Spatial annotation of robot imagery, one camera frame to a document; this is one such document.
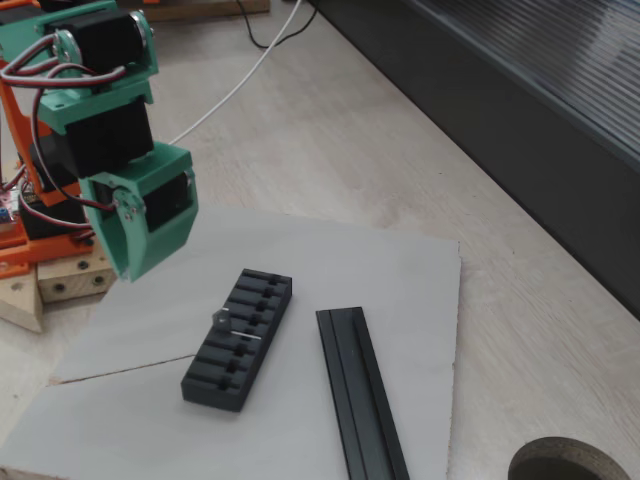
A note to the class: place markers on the green gripper black servo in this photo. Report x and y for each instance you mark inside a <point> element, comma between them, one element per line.
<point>161,235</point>

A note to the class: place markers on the small black pin part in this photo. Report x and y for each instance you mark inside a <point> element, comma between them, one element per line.
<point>220,321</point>

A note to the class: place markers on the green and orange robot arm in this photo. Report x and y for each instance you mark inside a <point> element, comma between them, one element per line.
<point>105,45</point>

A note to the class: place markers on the wooden block with bolts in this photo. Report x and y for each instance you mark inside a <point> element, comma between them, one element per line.
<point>70,280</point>

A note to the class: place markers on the black slotted holder block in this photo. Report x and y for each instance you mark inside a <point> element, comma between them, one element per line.
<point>240,345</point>

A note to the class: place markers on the wooden wedge block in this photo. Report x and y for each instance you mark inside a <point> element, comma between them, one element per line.
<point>20,302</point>

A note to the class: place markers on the pink and blue circuit board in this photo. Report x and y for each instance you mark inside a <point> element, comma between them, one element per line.
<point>5,207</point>

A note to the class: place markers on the grey flat board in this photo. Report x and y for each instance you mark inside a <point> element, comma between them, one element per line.
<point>150,430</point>

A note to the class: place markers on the wooden plank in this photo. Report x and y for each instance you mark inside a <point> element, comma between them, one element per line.
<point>200,10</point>

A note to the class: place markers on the dark grey window ledge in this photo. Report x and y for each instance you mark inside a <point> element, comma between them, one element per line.
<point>500,130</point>

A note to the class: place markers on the black aluminium rail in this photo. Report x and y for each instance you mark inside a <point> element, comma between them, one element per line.
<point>357,390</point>

